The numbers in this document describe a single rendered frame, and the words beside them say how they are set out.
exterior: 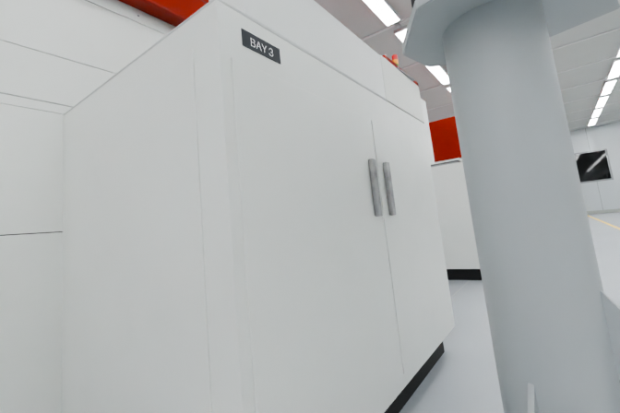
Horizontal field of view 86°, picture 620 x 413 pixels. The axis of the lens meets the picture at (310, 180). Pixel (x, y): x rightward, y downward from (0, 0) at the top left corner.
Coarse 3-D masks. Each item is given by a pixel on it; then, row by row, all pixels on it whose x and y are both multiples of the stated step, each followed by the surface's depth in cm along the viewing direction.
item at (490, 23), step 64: (448, 0) 52; (512, 0) 52; (576, 0) 55; (448, 64) 60; (512, 64) 51; (512, 128) 50; (512, 192) 49; (576, 192) 48; (512, 256) 49; (576, 256) 46; (512, 320) 49; (576, 320) 45; (512, 384) 50; (576, 384) 44
